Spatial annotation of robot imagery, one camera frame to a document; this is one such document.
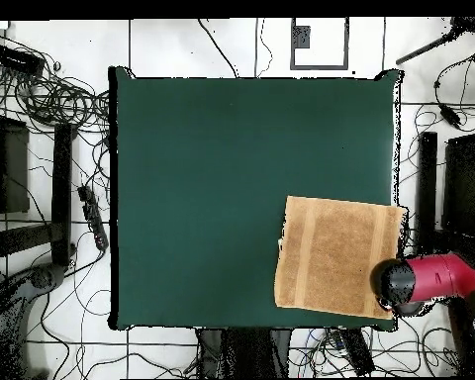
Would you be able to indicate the orange terry towel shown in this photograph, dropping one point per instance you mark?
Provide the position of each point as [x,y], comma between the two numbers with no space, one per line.
[336,257]

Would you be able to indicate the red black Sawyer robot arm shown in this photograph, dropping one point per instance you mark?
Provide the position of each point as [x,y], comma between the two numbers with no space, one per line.
[431,277]

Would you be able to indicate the dark green table cloth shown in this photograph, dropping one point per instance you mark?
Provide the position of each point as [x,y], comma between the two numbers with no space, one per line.
[202,198]

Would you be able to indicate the black power strip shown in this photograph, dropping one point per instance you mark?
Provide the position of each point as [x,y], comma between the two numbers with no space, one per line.
[93,217]
[356,350]

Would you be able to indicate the grey caster base leg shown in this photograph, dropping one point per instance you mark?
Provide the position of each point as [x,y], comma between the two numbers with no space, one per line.
[35,279]

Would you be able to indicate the black tripod leg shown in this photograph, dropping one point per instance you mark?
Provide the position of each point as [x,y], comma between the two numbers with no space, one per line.
[427,49]

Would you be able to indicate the black electronics box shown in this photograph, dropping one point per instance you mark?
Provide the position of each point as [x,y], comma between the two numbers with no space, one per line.
[16,59]

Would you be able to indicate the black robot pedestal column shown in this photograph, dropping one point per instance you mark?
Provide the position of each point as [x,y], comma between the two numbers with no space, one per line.
[245,352]

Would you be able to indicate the black metal stand frame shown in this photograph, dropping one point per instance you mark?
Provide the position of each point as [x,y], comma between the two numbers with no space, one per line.
[61,190]
[426,190]

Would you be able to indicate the grey square floor frame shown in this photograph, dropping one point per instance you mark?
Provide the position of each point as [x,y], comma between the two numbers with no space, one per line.
[301,37]

